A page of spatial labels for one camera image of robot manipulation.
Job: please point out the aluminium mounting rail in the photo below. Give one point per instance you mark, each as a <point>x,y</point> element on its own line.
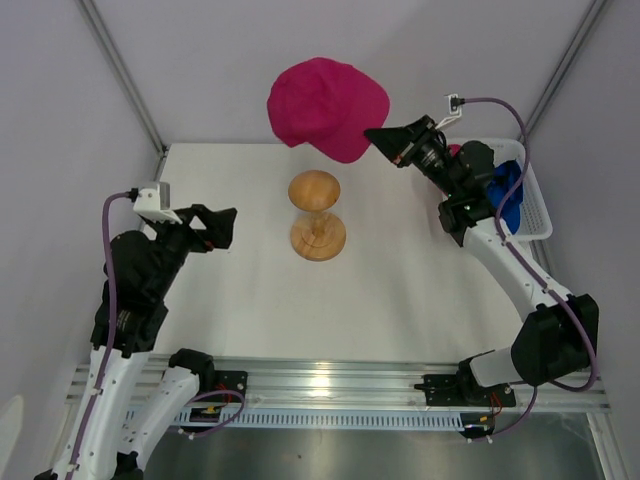
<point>341,385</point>

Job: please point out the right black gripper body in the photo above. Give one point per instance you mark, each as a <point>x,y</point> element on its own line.
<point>426,154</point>

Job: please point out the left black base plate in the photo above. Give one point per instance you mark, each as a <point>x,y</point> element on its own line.
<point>231,381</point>

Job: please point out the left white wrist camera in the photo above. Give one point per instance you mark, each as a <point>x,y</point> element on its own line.
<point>152,203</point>

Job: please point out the wooden hat stand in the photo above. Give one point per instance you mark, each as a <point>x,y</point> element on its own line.
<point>317,234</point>

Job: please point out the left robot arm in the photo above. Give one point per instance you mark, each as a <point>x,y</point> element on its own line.
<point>140,271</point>

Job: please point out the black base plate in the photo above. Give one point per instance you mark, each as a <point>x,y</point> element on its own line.
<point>231,381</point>
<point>450,390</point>

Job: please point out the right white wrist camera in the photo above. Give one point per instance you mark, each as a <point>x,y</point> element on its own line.
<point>455,105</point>

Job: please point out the right frame post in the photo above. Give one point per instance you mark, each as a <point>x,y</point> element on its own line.
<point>570,54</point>

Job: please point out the pink cap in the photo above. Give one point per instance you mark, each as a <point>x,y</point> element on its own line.
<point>454,149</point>
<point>328,105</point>

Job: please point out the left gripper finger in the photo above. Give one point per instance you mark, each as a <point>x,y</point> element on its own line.
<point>202,219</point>
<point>221,228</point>

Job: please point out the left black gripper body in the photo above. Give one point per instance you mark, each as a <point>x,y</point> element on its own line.
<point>176,240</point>

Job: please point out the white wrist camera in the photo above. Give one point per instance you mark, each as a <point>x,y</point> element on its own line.
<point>152,203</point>
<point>455,105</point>

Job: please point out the frame post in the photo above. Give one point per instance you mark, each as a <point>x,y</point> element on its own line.
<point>570,54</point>
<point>116,63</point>

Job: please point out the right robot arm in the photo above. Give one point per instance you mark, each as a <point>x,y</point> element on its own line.
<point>559,329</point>

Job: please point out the blue cap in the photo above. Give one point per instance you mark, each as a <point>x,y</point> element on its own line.
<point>507,195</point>

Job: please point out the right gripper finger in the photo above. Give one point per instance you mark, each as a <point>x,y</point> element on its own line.
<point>389,132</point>
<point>396,150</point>

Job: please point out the left frame post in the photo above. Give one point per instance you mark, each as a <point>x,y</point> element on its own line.
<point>116,63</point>

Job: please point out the white slotted cable duct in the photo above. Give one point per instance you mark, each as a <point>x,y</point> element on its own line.
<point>194,418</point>

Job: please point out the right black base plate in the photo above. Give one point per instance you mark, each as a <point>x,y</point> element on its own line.
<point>450,390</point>

